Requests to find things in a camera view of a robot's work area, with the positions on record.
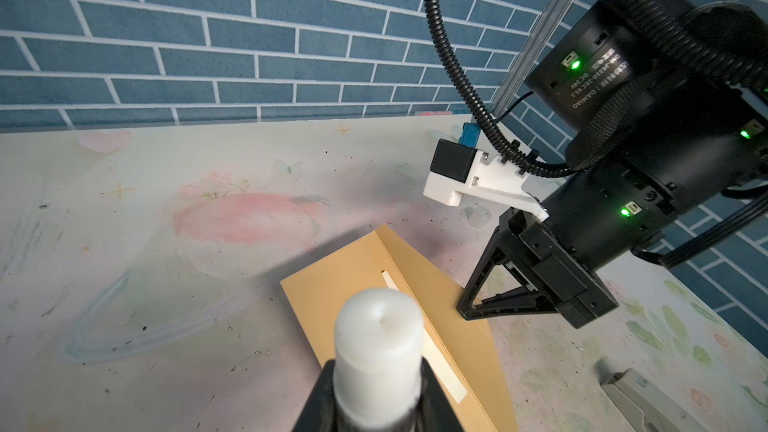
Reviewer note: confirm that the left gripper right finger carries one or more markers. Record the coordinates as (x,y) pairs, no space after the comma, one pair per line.
(434,411)

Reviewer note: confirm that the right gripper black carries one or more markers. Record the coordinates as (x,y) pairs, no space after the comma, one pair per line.
(525,271)

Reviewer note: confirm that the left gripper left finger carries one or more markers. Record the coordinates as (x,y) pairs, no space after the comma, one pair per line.
(319,413)

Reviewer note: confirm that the cream letter paper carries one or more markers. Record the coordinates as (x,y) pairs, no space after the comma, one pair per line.
(442,364)

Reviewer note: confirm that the white glue stick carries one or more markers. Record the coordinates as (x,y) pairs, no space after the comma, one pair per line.
(378,340)

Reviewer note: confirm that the brown kraft envelope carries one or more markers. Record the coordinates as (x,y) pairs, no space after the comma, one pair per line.
(318,292)

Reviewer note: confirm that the clear glue stick cap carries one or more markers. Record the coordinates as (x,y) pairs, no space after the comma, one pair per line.
(478,217)

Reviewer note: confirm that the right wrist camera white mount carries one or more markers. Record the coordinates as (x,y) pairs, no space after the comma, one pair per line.
(458,170)

